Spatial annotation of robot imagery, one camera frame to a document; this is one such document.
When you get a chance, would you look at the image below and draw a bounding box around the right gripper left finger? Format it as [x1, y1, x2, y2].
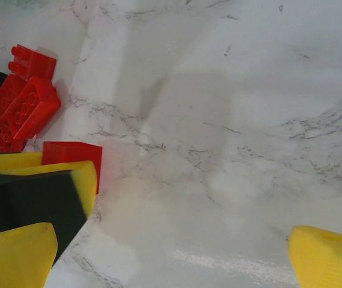
[0, 221, 58, 288]

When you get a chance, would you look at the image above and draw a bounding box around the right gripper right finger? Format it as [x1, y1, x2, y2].
[287, 225, 342, 288]

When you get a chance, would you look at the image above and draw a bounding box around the long red lego brick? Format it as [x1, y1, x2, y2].
[7, 76, 62, 142]

